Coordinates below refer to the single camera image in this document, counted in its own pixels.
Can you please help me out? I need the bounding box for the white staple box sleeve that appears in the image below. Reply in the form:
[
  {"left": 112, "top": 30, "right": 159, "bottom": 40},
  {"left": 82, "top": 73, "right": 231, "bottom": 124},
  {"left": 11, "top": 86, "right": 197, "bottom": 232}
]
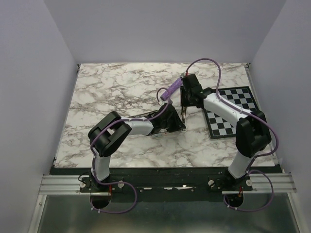
[{"left": 163, "top": 131, "right": 182, "bottom": 136}]

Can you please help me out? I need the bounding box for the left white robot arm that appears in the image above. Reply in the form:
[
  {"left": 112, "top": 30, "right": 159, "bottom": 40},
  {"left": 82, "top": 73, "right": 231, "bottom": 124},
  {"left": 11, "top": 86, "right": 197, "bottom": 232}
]
[{"left": 88, "top": 103, "right": 186, "bottom": 192}]

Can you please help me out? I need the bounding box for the stapler metal base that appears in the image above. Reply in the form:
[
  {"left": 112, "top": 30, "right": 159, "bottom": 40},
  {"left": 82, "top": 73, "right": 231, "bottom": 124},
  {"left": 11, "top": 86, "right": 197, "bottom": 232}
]
[{"left": 130, "top": 111, "right": 156, "bottom": 118}]

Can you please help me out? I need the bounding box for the black white checkerboard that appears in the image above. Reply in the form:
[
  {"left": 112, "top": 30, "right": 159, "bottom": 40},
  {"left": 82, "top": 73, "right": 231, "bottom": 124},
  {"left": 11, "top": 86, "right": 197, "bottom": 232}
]
[{"left": 203, "top": 86, "right": 259, "bottom": 139}]

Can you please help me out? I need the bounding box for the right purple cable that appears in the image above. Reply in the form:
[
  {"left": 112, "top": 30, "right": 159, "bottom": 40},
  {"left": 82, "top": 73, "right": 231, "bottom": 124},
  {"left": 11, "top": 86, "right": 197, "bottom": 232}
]
[{"left": 186, "top": 58, "right": 280, "bottom": 211}]

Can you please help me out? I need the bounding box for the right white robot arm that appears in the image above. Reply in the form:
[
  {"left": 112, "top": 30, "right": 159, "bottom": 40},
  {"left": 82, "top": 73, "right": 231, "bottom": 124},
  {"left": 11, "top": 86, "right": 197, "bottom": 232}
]
[{"left": 181, "top": 74, "right": 272, "bottom": 190}]

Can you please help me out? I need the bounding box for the purple glitter microphone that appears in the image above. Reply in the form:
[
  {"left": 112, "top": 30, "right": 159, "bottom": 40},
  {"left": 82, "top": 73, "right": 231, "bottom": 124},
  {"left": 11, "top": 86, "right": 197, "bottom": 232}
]
[{"left": 160, "top": 77, "right": 183, "bottom": 101}]

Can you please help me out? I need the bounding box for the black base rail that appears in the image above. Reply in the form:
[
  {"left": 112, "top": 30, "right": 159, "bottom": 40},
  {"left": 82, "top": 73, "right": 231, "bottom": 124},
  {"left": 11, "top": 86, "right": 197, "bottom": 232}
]
[{"left": 40, "top": 167, "right": 263, "bottom": 205}]

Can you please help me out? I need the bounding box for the open staple tray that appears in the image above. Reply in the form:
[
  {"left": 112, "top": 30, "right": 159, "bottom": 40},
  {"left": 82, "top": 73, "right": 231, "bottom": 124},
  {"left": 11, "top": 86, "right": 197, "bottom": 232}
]
[{"left": 151, "top": 133, "right": 163, "bottom": 139}]

